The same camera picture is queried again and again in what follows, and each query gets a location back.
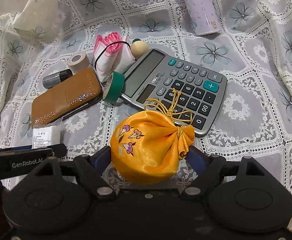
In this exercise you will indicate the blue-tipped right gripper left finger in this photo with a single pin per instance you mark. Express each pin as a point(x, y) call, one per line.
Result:
point(89, 170)

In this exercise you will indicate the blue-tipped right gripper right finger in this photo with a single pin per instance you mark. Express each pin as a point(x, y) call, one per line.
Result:
point(208, 168)

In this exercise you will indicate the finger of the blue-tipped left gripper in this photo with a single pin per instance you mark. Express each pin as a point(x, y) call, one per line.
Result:
point(57, 150)

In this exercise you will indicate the white tissue packet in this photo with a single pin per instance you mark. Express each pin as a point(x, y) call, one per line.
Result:
point(46, 136)

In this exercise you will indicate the orange satin drawstring pouch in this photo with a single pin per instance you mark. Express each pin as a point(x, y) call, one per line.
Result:
point(146, 148)

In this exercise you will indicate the dark grey small bottle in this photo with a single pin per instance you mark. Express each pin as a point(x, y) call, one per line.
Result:
point(56, 78)

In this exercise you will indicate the brown leather wallet case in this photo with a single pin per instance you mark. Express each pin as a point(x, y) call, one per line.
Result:
point(67, 98)

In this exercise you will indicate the green tape roll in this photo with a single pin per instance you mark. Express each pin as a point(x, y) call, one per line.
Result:
point(113, 87)

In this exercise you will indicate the beige tape roll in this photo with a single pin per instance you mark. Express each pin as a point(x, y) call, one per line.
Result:
point(78, 62)

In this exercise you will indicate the grey desk calculator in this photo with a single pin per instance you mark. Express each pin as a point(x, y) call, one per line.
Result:
point(156, 74)

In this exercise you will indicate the pink white folded handkerchief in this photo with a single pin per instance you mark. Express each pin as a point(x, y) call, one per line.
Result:
point(112, 54)

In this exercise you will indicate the black cream round ball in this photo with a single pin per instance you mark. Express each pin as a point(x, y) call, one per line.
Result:
point(138, 48)

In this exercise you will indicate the purple thermos bottle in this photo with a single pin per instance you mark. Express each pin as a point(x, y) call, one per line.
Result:
point(203, 17)

